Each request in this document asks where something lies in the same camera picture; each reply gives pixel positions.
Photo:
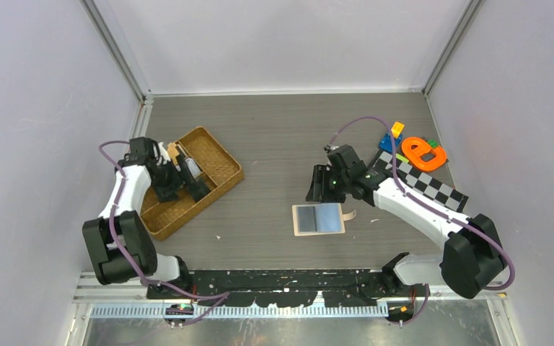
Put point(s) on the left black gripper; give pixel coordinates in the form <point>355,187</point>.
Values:
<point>170,193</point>

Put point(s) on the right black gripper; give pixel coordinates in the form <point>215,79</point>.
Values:
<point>320,174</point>

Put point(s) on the beige card holder wallet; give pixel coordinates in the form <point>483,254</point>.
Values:
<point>330,219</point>

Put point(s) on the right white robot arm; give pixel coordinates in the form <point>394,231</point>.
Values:
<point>471,252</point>

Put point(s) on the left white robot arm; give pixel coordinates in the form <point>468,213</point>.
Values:
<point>118,241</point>

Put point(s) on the white credit card in tray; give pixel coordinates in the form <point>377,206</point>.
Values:
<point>193,167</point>

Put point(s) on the gold credit card in tray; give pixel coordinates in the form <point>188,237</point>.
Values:
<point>174,152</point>

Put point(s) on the woven wicker tray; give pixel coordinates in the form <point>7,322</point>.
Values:
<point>220,171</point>

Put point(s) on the blue toy block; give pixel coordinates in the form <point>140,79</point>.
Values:
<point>386,144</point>

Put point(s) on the lime green stick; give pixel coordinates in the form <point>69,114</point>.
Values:
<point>402,158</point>

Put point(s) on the yellow toy block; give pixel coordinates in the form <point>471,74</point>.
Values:
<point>396,129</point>

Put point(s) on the orange plastic letter toy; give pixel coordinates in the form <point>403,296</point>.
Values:
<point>422,156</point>

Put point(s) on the black white checkerboard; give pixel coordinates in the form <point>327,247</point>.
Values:
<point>421,182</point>

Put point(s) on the green toy block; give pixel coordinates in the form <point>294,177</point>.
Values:
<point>432,143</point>

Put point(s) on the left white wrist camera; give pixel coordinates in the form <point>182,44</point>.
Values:
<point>162,155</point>

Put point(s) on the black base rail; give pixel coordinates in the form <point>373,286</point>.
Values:
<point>295,288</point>

